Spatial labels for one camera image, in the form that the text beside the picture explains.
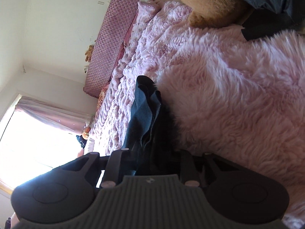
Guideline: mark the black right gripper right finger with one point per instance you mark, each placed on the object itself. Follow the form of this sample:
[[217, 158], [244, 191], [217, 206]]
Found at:
[[235, 192]]

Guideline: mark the small teddy bear toy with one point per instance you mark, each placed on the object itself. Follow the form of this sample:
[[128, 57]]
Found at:
[[88, 53]]

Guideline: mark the pink quilted headboard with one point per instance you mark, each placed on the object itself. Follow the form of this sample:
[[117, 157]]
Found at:
[[117, 20]]

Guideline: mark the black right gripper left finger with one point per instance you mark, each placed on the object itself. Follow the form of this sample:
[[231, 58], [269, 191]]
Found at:
[[68, 190]]

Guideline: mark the brown plush teddy bear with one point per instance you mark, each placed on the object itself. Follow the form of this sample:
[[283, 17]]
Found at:
[[215, 13]]

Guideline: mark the black pants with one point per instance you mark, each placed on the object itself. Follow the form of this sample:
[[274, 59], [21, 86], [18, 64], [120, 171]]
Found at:
[[151, 134]]

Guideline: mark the dark jacket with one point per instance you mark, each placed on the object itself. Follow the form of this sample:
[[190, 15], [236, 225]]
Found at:
[[272, 16]]

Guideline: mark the pink fluffy blanket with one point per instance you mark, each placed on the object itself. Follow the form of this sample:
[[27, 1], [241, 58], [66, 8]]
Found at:
[[242, 100]]

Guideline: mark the pink curtain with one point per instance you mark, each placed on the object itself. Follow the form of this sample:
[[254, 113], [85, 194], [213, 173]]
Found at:
[[50, 114]]

